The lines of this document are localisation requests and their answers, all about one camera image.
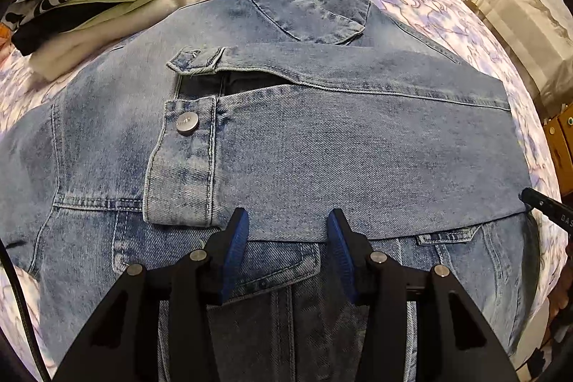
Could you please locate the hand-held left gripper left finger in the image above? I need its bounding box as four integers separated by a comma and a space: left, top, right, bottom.
51, 207, 250, 382

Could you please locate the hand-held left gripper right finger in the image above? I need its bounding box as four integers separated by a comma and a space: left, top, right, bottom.
327, 208, 522, 382

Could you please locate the white folded garment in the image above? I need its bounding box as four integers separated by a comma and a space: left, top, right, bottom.
29, 0, 251, 81

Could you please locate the wooden drawer cabinet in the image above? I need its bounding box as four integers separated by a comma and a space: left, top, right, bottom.
541, 102, 573, 195

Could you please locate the black folded garment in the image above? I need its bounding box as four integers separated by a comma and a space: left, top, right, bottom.
11, 4, 117, 56

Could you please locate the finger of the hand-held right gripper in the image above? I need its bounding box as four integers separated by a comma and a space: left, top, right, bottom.
518, 187, 573, 237

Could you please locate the blue denim jacket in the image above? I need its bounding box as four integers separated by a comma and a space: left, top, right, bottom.
0, 0, 544, 382

